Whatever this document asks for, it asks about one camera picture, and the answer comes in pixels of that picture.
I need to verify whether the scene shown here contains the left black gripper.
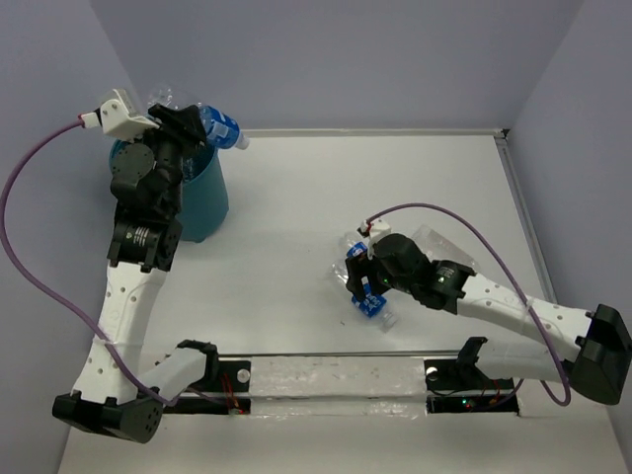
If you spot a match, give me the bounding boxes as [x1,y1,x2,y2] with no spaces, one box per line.
[121,104,206,215]

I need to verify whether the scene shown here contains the small blue label bottle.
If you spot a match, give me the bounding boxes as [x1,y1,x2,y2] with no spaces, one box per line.
[338,231,367,259]

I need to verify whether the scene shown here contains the blue label bottle white cap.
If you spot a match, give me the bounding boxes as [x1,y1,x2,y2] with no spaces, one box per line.
[147,83,250,150]

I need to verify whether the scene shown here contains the large blue label bottle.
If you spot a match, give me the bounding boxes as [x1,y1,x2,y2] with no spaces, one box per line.
[330,260,398,333]

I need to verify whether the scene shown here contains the clear bottle white label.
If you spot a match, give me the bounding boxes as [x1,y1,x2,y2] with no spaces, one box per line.
[411,224,480,273]

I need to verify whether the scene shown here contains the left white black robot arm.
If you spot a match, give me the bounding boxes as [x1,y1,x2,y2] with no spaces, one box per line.
[52,105,219,443]

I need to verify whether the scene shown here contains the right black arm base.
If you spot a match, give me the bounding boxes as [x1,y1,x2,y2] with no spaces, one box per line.
[426,358,519,415]

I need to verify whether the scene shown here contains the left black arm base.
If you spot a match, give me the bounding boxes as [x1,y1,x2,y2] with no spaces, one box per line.
[164,358,251,416]

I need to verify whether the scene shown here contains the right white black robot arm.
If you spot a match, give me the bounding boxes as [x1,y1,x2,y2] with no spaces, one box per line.
[345,233,631,406]

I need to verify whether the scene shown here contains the teal plastic bin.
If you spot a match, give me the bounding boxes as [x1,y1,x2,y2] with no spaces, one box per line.
[110,138,229,247]

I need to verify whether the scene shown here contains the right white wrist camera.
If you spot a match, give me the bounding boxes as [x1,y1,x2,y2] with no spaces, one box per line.
[357,218,392,258]

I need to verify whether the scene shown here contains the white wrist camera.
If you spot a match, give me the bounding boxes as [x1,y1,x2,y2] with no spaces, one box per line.
[78,89,160,142]
[357,218,392,258]

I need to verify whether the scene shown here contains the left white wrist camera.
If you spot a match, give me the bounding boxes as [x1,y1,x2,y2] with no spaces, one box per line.
[78,89,160,142]

